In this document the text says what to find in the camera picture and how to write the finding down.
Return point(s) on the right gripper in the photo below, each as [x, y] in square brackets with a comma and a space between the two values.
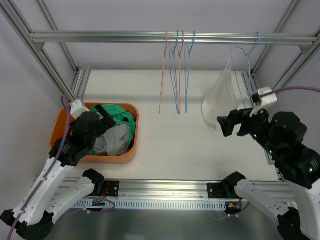
[238, 124]

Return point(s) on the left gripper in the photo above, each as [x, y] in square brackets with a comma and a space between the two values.
[99, 120]

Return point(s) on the green tank top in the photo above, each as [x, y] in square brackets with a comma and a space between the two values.
[122, 117]

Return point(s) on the grey tank top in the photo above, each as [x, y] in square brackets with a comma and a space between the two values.
[112, 142]

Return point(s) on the white tank top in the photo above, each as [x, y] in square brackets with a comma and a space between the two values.
[228, 93]

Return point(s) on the pink hanger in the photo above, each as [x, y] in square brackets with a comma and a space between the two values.
[180, 49]
[163, 71]

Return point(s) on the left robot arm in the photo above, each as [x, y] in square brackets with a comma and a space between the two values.
[35, 217]

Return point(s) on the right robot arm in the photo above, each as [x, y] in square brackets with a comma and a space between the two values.
[282, 138]

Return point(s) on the orange plastic basket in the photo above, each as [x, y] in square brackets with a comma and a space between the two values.
[59, 128]

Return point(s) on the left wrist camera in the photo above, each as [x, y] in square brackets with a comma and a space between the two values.
[77, 108]

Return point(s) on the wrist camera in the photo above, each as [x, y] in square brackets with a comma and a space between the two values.
[263, 98]
[77, 108]

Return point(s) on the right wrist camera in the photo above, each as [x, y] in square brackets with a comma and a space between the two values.
[263, 98]

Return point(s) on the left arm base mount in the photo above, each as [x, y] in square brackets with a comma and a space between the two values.
[110, 188]

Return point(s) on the white slotted cable duct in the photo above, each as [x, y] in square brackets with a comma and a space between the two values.
[143, 204]

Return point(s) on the aluminium hanging rail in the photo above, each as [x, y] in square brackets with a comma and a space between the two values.
[108, 36]

